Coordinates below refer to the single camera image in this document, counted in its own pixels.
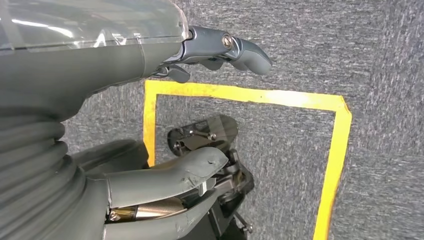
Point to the yellow floor tape square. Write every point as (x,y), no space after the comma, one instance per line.
(248,94)

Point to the black robot foot mechanism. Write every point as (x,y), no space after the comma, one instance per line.
(238,185)

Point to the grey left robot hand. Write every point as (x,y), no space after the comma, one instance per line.
(82,66)

